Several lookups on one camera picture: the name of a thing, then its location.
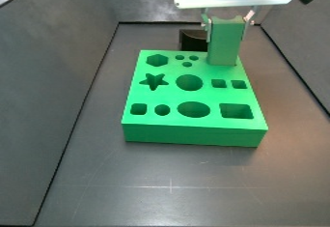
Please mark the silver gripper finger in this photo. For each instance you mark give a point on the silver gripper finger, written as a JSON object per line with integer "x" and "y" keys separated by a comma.
{"x": 251, "y": 14}
{"x": 206, "y": 24}

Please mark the green arch block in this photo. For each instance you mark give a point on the green arch block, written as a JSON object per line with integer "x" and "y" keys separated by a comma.
{"x": 224, "y": 40}

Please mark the green shape sorter board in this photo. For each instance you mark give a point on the green shape sorter board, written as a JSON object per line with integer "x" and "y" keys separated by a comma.
{"x": 185, "y": 102}

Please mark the dark curved holder block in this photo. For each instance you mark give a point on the dark curved holder block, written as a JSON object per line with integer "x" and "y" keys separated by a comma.
{"x": 192, "y": 40}

